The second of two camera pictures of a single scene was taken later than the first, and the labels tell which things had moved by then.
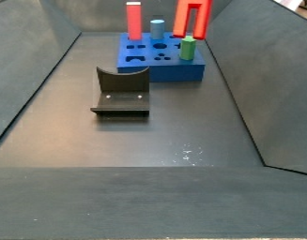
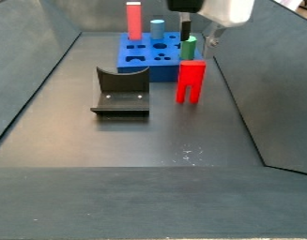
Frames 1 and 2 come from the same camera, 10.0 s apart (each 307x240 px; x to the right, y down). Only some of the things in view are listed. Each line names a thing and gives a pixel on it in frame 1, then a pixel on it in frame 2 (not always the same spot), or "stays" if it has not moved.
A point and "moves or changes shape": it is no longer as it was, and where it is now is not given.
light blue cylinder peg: (156, 29) stays
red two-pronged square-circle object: (200, 23) moves or changes shape
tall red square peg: (134, 20) stays
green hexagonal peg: (187, 51) stays
